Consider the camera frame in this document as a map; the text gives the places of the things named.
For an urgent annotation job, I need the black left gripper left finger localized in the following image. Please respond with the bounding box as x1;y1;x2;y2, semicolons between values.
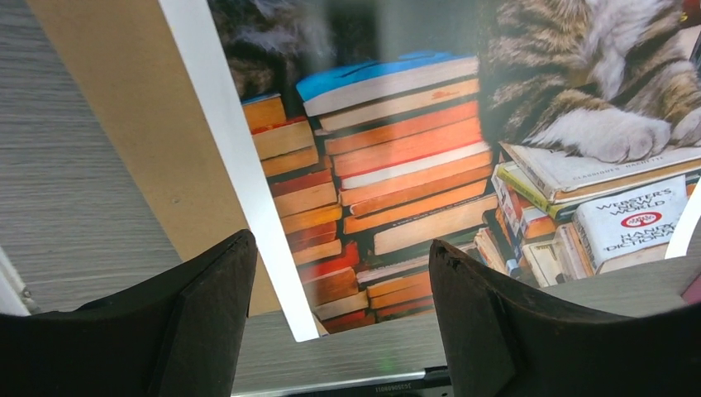
1;230;258;396

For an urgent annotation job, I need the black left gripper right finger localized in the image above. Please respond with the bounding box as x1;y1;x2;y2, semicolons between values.
429;240;700;396

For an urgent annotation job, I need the pink wooden picture frame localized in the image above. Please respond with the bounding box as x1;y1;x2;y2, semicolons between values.
681;274;701;304

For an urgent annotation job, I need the brown cardboard backing board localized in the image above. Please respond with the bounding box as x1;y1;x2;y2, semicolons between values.
24;0;283;318

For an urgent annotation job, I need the cat and books photo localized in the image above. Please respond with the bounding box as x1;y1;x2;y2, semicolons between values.
160;1;700;341

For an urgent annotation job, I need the aluminium rail front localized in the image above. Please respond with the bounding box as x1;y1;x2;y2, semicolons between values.
0;246;453;397

